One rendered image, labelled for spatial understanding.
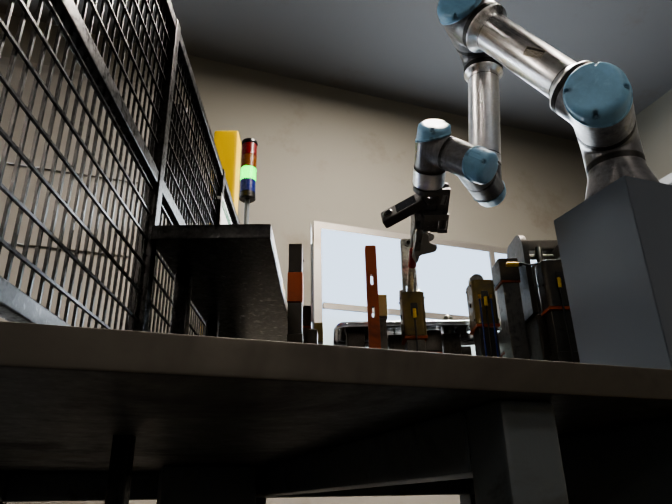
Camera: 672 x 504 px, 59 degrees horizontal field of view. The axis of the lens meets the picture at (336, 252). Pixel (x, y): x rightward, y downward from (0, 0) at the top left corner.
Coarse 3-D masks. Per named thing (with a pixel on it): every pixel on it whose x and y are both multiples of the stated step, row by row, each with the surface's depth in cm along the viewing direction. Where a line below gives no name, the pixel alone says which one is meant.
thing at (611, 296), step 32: (608, 192) 113; (640, 192) 109; (576, 224) 120; (608, 224) 112; (640, 224) 106; (576, 256) 119; (608, 256) 111; (640, 256) 104; (576, 288) 118; (608, 288) 110; (640, 288) 103; (576, 320) 116; (608, 320) 109; (640, 320) 102; (608, 352) 108; (640, 352) 101
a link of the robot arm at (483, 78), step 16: (464, 64) 149; (480, 64) 145; (496, 64) 145; (480, 80) 144; (496, 80) 145; (480, 96) 143; (496, 96) 143; (480, 112) 141; (496, 112) 142; (480, 128) 140; (496, 128) 140; (480, 144) 138; (496, 144) 138; (496, 176) 133; (480, 192) 134; (496, 192) 136
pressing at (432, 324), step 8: (432, 320) 159; (440, 320) 159; (448, 320) 159; (456, 320) 159; (464, 320) 159; (336, 328) 159; (344, 328) 163; (352, 328) 164; (360, 328) 164; (392, 328) 164; (400, 328) 164; (432, 328) 165; (440, 328) 165; (448, 328) 166; (456, 328) 166; (464, 328) 166; (336, 336) 170; (344, 336) 171; (464, 336) 174; (472, 336) 174; (336, 344) 177; (344, 344) 178; (368, 344) 179; (464, 344) 179; (472, 344) 179
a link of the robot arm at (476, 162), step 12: (444, 144) 128; (456, 144) 127; (468, 144) 126; (444, 156) 128; (456, 156) 126; (468, 156) 124; (480, 156) 123; (492, 156) 123; (444, 168) 130; (456, 168) 126; (468, 168) 124; (480, 168) 123; (492, 168) 125; (468, 180) 127; (480, 180) 124; (492, 180) 132
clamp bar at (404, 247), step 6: (402, 240) 161; (408, 240) 159; (402, 246) 160; (408, 246) 160; (402, 252) 160; (408, 252) 160; (402, 258) 159; (408, 258) 159; (402, 264) 159; (402, 270) 159; (402, 276) 158; (402, 282) 159; (414, 282) 158; (402, 288) 159; (414, 288) 157
